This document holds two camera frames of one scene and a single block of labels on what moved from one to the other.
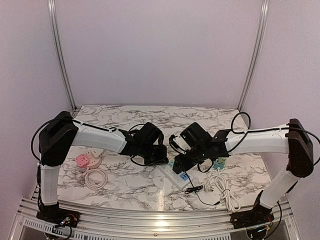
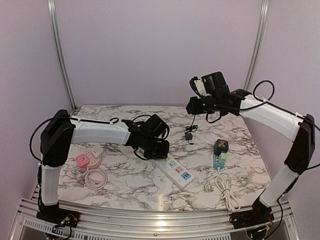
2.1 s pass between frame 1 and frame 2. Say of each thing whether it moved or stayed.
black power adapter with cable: moved
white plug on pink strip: stayed
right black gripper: moved
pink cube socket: stayed
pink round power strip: stayed
